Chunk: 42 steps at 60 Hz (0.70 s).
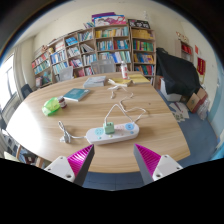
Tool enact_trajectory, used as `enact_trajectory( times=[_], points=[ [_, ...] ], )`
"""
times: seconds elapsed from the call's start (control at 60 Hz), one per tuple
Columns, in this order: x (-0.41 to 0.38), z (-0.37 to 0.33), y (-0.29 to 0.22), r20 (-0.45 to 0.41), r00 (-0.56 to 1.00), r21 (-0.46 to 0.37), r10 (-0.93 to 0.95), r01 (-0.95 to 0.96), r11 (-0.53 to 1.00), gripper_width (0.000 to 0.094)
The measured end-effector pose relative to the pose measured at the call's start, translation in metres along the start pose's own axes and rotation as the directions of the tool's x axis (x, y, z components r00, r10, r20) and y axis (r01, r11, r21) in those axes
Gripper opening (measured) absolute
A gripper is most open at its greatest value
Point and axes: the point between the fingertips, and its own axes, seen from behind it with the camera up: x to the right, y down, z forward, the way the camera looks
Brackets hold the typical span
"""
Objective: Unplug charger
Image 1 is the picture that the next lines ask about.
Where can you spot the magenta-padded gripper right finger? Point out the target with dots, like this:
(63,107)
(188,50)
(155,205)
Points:
(148,160)

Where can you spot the green plastic pack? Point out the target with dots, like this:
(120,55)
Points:
(50,106)

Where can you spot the window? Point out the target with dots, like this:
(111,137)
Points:
(7,81)

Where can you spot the white bottle with red label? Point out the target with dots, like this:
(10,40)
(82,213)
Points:
(124,70)

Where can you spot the wooden bookshelf unit with books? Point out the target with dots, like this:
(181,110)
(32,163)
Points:
(110,43)

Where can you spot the grey book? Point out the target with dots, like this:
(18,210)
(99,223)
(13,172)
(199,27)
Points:
(95,81)

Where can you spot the grey mesh chair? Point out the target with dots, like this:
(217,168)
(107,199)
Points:
(103,66)
(66,74)

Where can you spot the small green charger block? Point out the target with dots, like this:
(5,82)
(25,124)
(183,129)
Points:
(108,128)

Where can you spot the dark office chair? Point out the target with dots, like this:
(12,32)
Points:
(26,90)

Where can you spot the papers on floor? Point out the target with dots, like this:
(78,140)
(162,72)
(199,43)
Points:
(180,111)

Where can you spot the small wooden wall shelf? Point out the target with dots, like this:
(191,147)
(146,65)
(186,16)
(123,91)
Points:
(185,50)

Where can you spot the white power strip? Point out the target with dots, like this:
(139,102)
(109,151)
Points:
(123,133)

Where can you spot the small dark red jar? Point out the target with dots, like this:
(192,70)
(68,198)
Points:
(62,102)

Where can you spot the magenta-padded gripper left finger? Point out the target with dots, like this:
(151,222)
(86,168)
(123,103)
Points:
(80,160)

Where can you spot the white box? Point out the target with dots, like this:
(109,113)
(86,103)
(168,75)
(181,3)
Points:
(170,95)

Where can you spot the cardboard box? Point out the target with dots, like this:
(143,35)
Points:
(196,100)

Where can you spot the black cloth cover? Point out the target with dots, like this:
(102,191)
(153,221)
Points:
(176,73)

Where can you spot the red wall banner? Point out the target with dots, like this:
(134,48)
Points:
(201,66)

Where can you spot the yellow book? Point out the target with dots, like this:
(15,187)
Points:
(121,81)
(140,78)

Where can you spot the teal book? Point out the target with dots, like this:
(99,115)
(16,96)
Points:
(76,94)

